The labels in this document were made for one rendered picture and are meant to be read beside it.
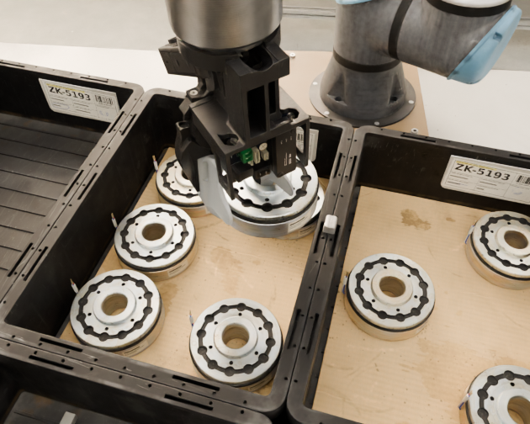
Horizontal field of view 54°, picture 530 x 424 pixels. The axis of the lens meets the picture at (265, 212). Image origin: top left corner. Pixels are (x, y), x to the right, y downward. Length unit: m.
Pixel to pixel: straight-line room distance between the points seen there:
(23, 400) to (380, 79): 0.68
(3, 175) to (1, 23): 2.19
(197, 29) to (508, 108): 0.94
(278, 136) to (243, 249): 0.32
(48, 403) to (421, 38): 0.66
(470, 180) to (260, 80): 0.46
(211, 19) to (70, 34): 2.48
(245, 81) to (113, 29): 2.46
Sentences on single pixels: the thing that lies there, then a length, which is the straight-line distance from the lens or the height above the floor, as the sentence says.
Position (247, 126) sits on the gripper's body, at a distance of 0.36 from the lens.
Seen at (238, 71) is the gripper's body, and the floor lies 1.20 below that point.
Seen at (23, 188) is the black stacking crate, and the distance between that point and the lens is 0.84.
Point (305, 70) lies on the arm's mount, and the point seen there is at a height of 0.79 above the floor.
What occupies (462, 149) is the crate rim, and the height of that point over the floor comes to 0.93.
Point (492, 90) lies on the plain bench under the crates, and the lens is 1.24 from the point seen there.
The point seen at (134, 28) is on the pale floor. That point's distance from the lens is 2.77.
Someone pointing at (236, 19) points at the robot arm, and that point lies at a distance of 0.33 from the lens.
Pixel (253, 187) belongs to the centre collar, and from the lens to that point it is 0.51.
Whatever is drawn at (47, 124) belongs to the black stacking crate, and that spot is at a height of 0.83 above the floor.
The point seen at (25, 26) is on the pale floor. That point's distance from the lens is 2.95.
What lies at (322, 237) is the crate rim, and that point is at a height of 0.93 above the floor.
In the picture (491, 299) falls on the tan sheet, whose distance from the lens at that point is 0.70.
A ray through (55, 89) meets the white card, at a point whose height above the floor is 0.90.
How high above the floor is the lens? 1.39
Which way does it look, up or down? 51 degrees down
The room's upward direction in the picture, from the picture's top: straight up
